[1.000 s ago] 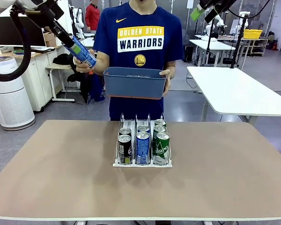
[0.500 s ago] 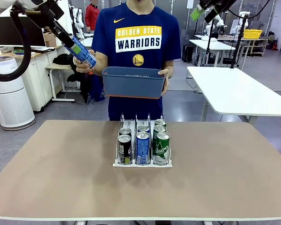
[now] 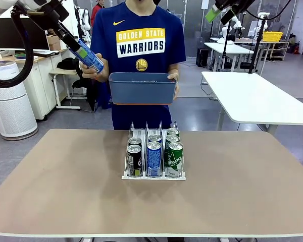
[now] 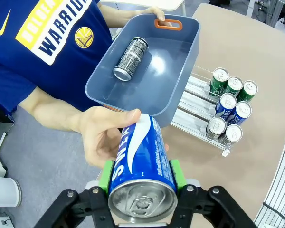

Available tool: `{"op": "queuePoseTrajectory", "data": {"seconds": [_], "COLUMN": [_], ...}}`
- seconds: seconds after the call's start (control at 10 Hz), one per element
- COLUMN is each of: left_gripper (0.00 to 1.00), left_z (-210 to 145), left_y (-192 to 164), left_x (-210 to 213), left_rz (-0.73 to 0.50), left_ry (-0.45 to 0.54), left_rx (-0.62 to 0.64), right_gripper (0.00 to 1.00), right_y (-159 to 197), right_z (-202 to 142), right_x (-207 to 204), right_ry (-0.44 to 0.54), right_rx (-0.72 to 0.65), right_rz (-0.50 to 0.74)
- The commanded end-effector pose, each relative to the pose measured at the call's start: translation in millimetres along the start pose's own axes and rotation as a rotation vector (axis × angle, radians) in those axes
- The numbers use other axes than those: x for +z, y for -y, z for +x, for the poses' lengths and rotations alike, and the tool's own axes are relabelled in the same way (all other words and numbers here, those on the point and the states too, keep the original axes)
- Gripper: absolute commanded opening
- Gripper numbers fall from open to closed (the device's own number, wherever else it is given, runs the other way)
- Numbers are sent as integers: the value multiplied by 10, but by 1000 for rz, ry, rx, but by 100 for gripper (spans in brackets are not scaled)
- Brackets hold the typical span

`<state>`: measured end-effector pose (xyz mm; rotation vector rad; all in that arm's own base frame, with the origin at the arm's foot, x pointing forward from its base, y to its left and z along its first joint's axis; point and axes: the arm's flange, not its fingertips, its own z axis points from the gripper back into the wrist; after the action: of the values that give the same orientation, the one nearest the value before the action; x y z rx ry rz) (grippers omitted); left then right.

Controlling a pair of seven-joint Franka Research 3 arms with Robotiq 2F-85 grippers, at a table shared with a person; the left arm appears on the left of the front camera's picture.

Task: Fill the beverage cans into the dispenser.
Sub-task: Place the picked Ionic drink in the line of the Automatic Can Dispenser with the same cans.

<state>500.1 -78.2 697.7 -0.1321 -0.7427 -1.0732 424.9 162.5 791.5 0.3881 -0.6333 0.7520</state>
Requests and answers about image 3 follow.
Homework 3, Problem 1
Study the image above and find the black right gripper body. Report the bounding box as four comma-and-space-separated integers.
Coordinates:
214, 0, 256, 11

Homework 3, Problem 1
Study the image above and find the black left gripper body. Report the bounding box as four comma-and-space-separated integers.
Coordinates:
53, 22, 81, 51

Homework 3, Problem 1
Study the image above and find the blue-grey plastic bin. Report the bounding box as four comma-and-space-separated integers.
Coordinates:
108, 72, 178, 106

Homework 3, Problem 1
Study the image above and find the clear white can dispenser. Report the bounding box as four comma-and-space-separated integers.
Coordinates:
121, 120, 187, 181

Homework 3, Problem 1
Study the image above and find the person's right hand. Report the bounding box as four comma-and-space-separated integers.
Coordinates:
79, 52, 110, 83

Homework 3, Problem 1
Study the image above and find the person's left hand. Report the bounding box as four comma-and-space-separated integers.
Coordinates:
167, 72, 180, 101

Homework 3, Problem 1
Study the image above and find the brown cardboard box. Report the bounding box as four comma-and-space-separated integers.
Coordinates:
47, 34, 62, 51

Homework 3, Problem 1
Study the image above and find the black hat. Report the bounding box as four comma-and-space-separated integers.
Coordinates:
57, 57, 82, 71

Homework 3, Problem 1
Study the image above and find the small white side table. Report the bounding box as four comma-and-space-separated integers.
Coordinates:
49, 65, 88, 111

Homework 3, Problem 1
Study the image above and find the distant white table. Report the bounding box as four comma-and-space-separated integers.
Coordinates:
204, 41, 255, 74

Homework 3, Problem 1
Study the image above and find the person in red jacket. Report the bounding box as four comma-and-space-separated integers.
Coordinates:
90, 0, 106, 26

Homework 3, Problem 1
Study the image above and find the black chair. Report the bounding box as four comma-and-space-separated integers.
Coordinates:
72, 75, 98, 113

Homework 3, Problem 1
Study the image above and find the yellow crate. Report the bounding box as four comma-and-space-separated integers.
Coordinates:
262, 31, 284, 42

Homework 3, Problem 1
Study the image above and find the black tripod stand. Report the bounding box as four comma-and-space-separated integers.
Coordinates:
247, 15, 267, 74

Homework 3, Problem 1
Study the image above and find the green dish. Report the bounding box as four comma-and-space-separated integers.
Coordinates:
14, 51, 31, 60

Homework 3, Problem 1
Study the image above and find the white desk cabinet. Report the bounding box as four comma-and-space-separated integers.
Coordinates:
0, 49, 71, 120

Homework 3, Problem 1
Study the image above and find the wooden shelf cart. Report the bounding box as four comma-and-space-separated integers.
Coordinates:
266, 40, 290, 61

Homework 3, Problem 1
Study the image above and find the person in blue shirt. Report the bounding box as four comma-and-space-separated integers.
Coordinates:
90, 0, 187, 131

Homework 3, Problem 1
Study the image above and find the white air purifier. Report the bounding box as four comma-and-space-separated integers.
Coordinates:
0, 60, 38, 141

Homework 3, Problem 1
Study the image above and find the large white table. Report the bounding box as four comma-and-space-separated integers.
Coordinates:
201, 71, 303, 134

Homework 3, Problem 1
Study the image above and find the black Pepsi can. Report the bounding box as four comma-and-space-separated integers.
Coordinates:
127, 145, 143, 177
128, 137, 143, 148

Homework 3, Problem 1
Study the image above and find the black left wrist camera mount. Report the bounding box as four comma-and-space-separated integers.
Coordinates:
27, 0, 69, 26

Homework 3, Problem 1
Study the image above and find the black left arm hose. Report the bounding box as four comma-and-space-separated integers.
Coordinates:
0, 6, 35, 88

